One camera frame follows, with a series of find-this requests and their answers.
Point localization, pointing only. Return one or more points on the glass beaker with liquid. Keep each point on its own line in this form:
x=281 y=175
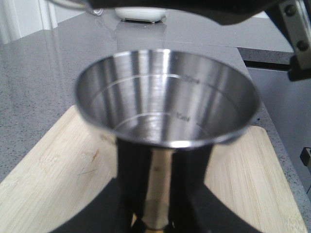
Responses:
x=73 y=4

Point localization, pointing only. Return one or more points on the steel double jigger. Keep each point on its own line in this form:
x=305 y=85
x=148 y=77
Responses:
x=163 y=112

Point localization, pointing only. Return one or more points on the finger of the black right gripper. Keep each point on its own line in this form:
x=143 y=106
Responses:
x=224 y=12

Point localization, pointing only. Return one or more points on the wooden cutting board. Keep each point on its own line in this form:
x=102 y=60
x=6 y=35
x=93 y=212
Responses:
x=66 y=169

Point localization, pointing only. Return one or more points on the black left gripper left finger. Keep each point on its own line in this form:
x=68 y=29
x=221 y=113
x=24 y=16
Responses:
x=106 y=213

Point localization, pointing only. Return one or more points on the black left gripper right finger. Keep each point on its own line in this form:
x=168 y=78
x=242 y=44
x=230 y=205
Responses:
x=203 y=212

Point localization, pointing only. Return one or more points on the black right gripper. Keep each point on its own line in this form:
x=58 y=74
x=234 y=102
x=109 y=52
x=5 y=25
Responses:
x=293 y=19

